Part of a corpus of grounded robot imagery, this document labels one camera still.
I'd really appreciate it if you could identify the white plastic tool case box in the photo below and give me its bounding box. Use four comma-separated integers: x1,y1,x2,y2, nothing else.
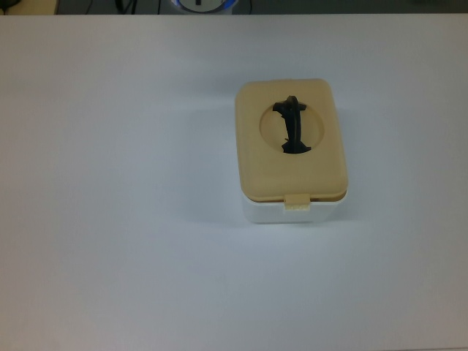
241,189,349,225

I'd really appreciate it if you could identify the tan case lid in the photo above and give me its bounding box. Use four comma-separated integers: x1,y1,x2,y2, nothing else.
234,77,350,205

